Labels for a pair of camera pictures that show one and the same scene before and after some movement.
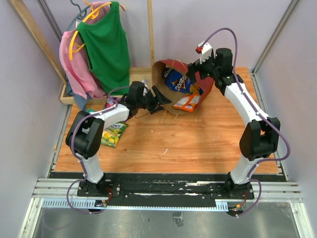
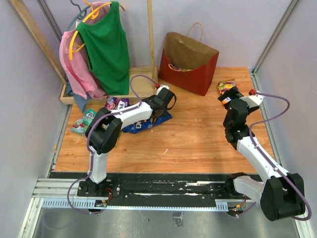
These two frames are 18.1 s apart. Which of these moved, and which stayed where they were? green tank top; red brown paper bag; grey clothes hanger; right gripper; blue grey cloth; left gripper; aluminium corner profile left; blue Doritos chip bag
Moved: red brown paper bag; blue Doritos chip bag; right gripper; left gripper
Stayed: grey clothes hanger; blue grey cloth; green tank top; aluminium corner profile left
